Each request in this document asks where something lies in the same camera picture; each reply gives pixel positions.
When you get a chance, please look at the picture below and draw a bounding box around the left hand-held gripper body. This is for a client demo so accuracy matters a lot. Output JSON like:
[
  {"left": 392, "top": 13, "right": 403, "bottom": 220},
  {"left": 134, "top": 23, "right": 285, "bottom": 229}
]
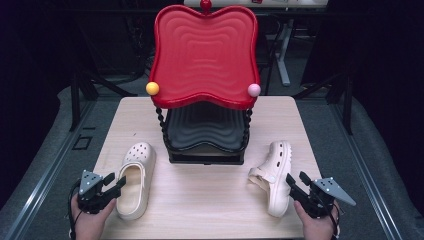
[{"left": 77, "top": 169, "right": 118, "bottom": 215}]

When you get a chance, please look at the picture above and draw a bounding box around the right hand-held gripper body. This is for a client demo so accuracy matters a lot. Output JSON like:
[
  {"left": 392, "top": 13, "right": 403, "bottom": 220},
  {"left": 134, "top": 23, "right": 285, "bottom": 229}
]
[{"left": 294, "top": 177, "right": 357, "bottom": 220}]

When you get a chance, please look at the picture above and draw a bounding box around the metal floor rail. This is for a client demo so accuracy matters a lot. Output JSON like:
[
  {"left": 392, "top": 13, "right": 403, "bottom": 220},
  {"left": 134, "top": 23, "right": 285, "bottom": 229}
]
[
  {"left": 328, "top": 99, "right": 405, "bottom": 240},
  {"left": 2, "top": 99, "right": 98, "bottom": 240}
]

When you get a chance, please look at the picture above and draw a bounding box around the cream clog shoe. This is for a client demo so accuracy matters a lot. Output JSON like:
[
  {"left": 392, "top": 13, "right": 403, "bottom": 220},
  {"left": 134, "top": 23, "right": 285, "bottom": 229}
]
[
  {"left": 247, "top": 140, "right": 293, "bottom": 218},
  {"left": 115, "top": 142, "right": 157, "bottom": 221}
]

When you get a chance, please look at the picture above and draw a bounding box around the person's left hand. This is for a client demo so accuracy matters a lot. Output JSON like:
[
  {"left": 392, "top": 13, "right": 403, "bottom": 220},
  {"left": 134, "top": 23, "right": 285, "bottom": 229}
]
[{"left": 70, "top": 194, "right": 117, "bottom": 240}]

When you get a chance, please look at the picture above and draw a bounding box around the person's right hand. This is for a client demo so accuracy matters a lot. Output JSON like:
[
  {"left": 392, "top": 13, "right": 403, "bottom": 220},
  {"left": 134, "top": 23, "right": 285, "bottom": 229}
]
[{"left": 293, "top": 199, "right": 341, "bottom": 240}]

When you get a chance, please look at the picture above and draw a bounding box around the white desk leg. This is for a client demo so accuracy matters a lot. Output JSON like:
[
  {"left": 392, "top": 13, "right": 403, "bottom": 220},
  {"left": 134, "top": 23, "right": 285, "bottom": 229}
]
[{"left": 273, "top": 18, "right": 295, "bottom": 87}]

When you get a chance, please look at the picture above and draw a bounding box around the white desk top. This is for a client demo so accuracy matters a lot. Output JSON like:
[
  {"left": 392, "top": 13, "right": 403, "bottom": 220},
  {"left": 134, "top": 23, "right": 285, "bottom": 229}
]
[{"left": 183, "top": 0, "right": 329, "bottom": 9}]

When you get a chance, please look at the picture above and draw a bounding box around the black metal stand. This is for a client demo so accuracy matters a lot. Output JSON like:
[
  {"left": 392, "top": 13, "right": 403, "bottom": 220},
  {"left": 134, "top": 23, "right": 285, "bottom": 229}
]
[
  {"left": 68, "top": 70, "right": 138, "bottom": 133},
  {"left": 293, "top": 70, "right": 354, "bottom": 136}
]

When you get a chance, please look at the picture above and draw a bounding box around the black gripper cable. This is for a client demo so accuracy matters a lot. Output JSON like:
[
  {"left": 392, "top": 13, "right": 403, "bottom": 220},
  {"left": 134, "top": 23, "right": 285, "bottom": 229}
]
[
  {"left": 327, "top": 199, "right": 341, "bottom": 240},
  {"left": 67, "top": 179, "right": 83, "bottom": 240}
]

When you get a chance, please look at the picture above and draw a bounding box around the red and black shoe rack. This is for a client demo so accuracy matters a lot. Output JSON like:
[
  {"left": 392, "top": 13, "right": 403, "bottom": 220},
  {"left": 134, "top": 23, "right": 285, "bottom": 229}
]
[{"left": 145, "top": 0, "right": 262, "bottom": 166}]

